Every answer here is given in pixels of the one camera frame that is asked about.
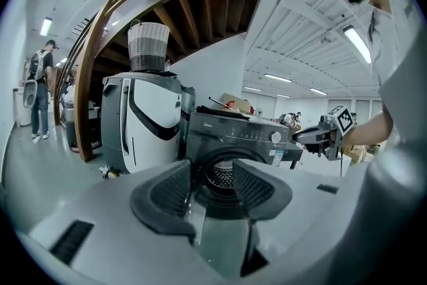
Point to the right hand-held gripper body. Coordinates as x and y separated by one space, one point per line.
333 133

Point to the person's white shirt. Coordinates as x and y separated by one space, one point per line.
400 93

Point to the white grey woven basket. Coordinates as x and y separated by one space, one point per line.
148 43

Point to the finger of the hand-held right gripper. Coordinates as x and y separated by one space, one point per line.
307 136
313 148

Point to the person's right forearm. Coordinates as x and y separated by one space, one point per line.
370 128

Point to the wooden staircase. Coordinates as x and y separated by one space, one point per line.
90 76

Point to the white toilet seat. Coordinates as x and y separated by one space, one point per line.
30 95

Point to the brown cardboard box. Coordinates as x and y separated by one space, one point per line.
237 103

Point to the metal rod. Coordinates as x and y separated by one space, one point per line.
220 102

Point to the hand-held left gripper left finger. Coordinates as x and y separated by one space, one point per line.
163 200

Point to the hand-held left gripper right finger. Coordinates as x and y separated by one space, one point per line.
260 193

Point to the black machine cabinet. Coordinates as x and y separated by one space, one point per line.
240 140

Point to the white and black robot body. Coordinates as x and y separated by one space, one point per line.
146 123

